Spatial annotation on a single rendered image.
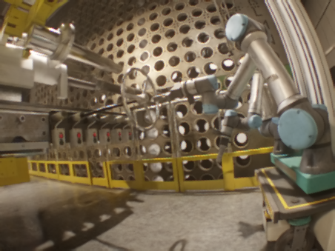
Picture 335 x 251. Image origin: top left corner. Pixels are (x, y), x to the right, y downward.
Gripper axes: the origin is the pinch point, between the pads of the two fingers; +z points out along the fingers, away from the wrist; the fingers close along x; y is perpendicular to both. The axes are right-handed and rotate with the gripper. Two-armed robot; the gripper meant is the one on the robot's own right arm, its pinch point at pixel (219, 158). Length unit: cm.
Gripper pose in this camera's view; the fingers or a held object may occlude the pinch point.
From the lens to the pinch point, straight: 110.8
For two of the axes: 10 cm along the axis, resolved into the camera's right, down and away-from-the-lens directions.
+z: -3.0, 9.5, -0.9
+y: 9.2, 2.7, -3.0
